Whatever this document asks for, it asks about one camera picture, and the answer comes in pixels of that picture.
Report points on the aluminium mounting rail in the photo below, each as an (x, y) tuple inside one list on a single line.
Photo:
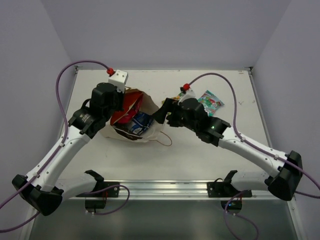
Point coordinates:
[(194, 189)]

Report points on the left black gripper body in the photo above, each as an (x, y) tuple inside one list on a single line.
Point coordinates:
[(120, 100)]

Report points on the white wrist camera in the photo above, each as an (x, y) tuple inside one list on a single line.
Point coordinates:
[(118, 78), (186, 92)]

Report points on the green yellow candy bag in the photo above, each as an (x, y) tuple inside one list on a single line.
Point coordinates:
[(176, 96)]

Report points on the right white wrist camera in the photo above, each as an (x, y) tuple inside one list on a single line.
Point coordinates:
[(186, 92)]

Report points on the brown chips bag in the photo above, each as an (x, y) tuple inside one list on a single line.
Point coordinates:
[(126, 136)]

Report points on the blue snack bag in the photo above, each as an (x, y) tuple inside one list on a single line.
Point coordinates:
[(140, 123)]

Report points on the black base bracket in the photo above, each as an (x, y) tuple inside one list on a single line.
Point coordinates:
[(98, 201), (221, 188)]

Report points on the beige paper bag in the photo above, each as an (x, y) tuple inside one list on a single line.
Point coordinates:
[(154, 134)]

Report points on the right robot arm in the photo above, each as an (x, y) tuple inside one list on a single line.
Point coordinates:
[(278, 174)]

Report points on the red snack bag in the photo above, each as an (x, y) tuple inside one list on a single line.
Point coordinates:
[(131, 106)]

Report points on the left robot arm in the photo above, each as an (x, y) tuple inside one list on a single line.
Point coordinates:
[(42, 187)]

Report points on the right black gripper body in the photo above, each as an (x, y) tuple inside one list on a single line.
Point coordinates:
[(177, 119)]

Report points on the left black base bracket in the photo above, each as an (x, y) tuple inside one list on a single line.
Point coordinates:
[(98, 201)]

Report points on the teal snack bag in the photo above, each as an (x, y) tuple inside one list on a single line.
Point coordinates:
[(210, 102)]

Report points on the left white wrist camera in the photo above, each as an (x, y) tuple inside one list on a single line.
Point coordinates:
[(118, 78)]

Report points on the right black base bracket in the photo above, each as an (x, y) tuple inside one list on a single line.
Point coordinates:
[(221, 188)]

